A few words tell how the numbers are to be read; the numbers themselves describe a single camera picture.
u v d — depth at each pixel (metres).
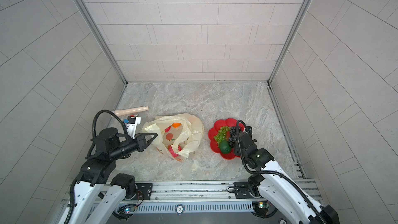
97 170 0.47
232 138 0.84
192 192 0.72
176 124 0.89
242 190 0.71
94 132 0.49
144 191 0.71
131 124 0.60
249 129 0.70
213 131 0.89
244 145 0.59
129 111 0.96
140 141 0.58
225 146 0.80
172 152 0.74
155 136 0.66
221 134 0.87
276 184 0.48
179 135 0.76
